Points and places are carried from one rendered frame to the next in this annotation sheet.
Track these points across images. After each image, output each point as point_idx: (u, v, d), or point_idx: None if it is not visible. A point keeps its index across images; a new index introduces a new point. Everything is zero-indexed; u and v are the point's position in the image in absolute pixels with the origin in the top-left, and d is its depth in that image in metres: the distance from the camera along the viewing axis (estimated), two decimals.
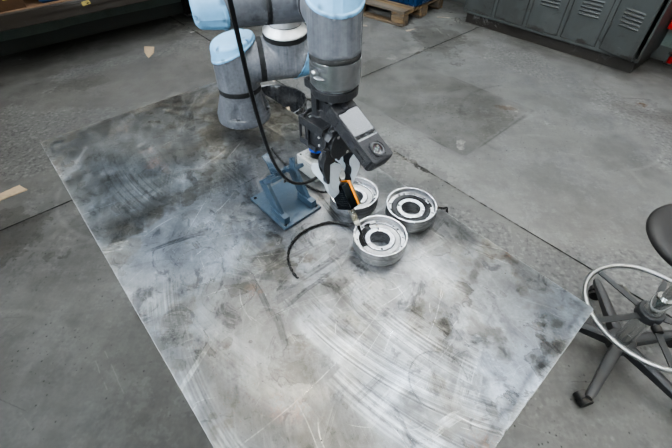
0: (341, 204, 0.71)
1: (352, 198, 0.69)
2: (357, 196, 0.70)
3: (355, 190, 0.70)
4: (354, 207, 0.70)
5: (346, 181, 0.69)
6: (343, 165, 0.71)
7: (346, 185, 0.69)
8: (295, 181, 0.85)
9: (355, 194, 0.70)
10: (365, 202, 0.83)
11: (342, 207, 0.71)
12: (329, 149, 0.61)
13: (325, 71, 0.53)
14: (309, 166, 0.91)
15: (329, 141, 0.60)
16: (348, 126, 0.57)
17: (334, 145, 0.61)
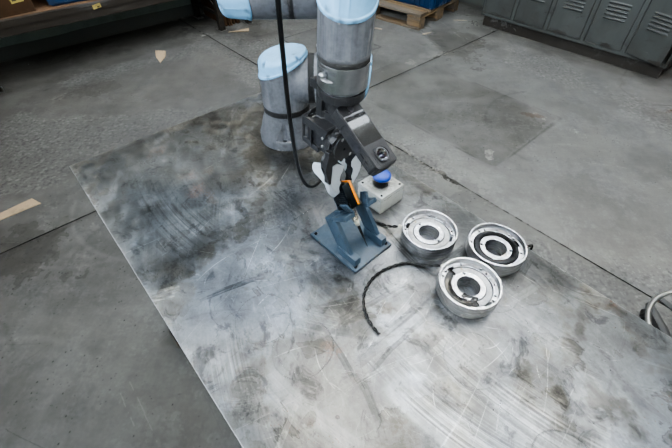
0: None
1: (352, 198, 0.69)
2: (357, 196, 0.70)
3: (355, 190, 0.70)
4: (354, 207, 0.69)
5: (346, 181, 0.69)
6: (344, 165, 0.71)
7: (346, 185, 0.69)
8: (362, 216, 0.76)
9: (355, 194, 0.70)
10: (443, 240, 0.74)
11: (342, 207, 0.71)
12: (332, 151, 0.61)
13: (334, 74, 0.52)
14: (373, 196, 0.82)
15: (333, 143, 0.59)
16: (354, 130, 0.56)
17: (338, 147, 0.60)
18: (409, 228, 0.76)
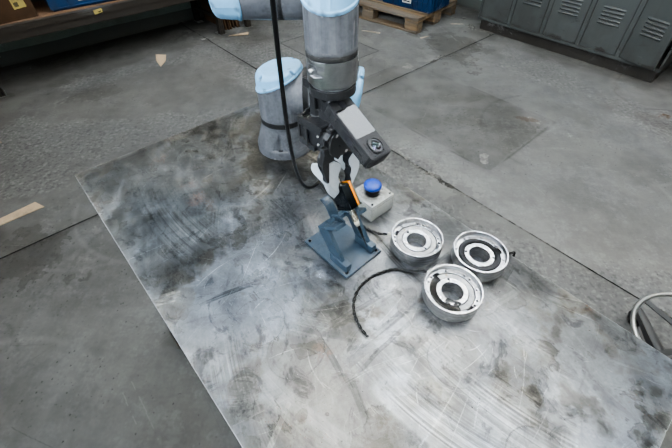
0: (341, 205, 0.71)
1: (352, 198, 0.69)
2: (357, 196, 0.70)
3: (355, 191, 0.70)
4: (354, 207, 0.70)
5: (346, 182, 0.69)
6: (343, 165, 0.71)
7: (346, 186, 0.69)
8: (353, 224, 0.80)
9: (355, 195, 0.70)
10: (430, 247, 0.78)
11: (342, 208, 0.71)
12: (328, 148, 0.61)
13: (322, 69, 0.53)
14: (365, 205, 0.86)
15: (327, 139, 0.60)
16: (346, 124, 0.57)
17: (333, 143, 0.61)
18: (398, 236, 0.80)
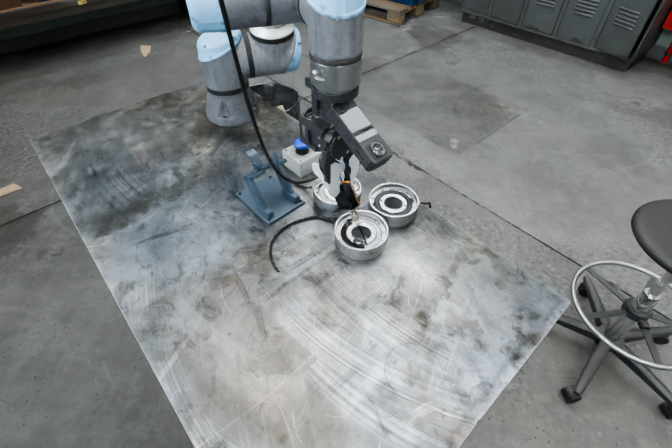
0: (342, 204, 0.71)
1: (353, 197, 0.69)
2: (356, 197, 0.70)
3: (354, 191, 0.70)
4: (355, 206, 0.70)
5: (345, 182, 0.69)
6: (342, 165, 0.71)
7: (347, 185, 0.69)
8: (279, 177, 0.86)
9: (354, 195, 0.70)
10: None
11: (343, 207, 0.71)
12: (329, 149, 0.61)
13: (326, 71, 0.53)
14: (294, 162, 0.91)
15: (329, 141, 0.60)
16: (349, 126, 0.57)
17: (334, 145, 0.61)
18: (321, 188, 0.86)
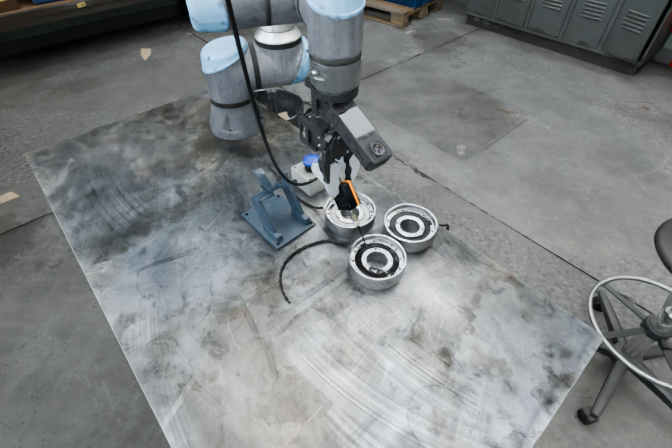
0: (341, 205, 0.71)
1: (352, 198, 0.69)
2: (357, 196, 0.70)
3: (355, 190, 0.70)
4: (354, 207, 0.70)
5: (346, 181, 0.69)
6: (343, 165, 0.71)
7: (346, 185, 0.69)
8: (288, 197, 0.81)
9: (355, 194, 0.70)
10: (362, 219, 0.79)
11: (342, 207, 0.71)
12: (329, 149, 0.61)
13: (325, 71, 0.53)
14: (303, 180, 0.87)
15: (329, 141, 0.60)
16: (348, 126, 0.57)
17: (334, 145, 0.61)
18: (333, 209, 0.81)
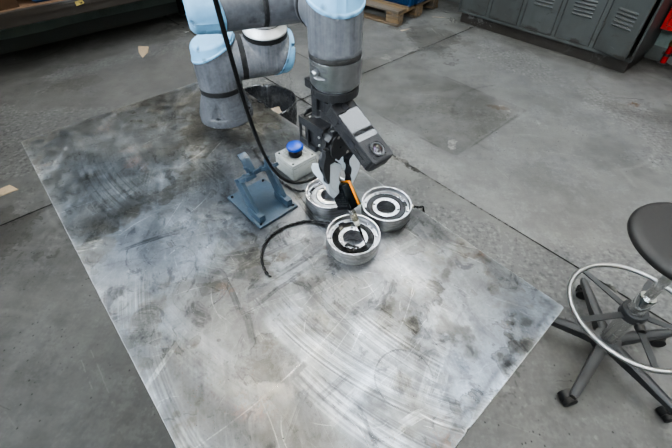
0: (341, 205, 0.71)
1: (352, 198, 0.69)
2: (357, 196, 0.70)
3: (355, 190, 0.70)
4: (354, 207, 0.70)
5: (346, 182, 0.69)
6: (343, 165, 0.71)
7: (346, 185, 0.69)
8: (271, 180, 0.85)
9: (355, 194, 0.70)
10: None
11: (342, 207, 0.71)
12: (329, 149, 0.61)
13: (325, 71, 0.53)
14: (287, 165, 0.91)
15: (329, 141, 0.60)
16: (348, 126, 0.57)
17: (334, 145, 0.61)
18: (314, 192, 0.85)
